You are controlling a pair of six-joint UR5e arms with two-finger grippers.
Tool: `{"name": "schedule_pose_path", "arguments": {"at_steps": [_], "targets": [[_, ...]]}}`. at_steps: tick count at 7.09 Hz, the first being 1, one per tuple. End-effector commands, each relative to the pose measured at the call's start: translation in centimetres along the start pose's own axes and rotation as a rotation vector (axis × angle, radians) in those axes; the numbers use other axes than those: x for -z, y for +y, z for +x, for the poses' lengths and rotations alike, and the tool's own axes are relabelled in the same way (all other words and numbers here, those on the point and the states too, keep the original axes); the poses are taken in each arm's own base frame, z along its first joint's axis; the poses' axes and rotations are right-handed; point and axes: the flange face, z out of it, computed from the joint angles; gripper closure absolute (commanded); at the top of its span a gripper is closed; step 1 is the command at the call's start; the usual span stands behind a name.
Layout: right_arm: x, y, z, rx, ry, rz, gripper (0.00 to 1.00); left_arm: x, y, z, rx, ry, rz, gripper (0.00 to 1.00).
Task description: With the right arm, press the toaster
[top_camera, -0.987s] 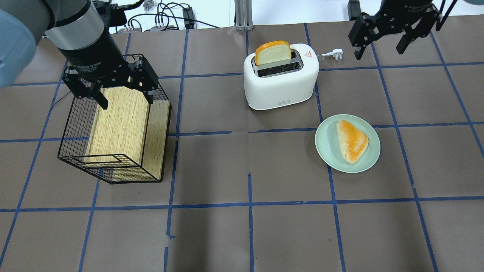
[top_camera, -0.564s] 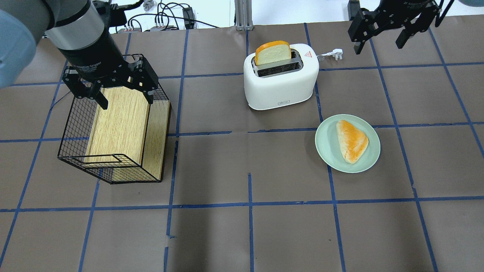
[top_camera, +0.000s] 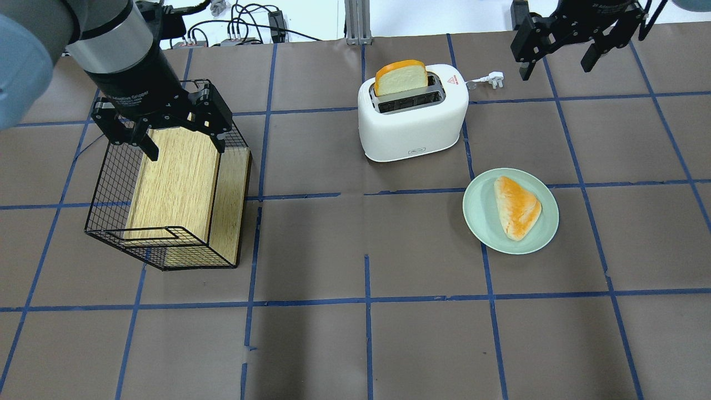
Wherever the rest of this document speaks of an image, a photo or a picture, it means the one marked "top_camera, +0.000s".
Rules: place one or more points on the white toaster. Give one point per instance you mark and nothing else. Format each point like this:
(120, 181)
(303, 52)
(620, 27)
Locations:
(416, 122)

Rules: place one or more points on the light green plate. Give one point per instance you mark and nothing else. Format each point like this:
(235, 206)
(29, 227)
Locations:
(481, 215)

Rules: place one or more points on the wooden board box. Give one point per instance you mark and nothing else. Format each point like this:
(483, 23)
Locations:
(186, 208)

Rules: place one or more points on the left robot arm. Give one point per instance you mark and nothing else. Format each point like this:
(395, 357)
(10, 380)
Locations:
(117, 43)

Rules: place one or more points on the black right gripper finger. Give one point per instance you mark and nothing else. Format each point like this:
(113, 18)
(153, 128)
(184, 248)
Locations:
(536, 37)
(618, 37)

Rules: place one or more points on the white toaster plug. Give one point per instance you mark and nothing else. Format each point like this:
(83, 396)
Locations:
(494, 78)

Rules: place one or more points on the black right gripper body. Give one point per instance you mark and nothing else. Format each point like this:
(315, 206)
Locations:
(590, 19)

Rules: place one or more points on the aluminium frame post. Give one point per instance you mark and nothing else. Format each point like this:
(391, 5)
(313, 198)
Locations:
(357, 23)

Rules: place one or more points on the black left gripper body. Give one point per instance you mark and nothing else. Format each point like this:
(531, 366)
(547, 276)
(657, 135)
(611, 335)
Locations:
(135, 81)

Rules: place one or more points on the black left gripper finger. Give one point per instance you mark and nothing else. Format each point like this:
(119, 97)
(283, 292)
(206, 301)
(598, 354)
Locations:
(212, 116)
(106, 117)

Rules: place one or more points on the bread slice in toaster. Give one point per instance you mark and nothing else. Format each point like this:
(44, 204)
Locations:
(400, 76)

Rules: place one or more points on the black wire basket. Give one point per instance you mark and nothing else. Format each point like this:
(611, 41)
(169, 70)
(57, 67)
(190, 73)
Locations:
(112, 197)

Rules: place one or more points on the triangular bread on plate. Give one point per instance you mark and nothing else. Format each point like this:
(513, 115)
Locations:
(518, 209)

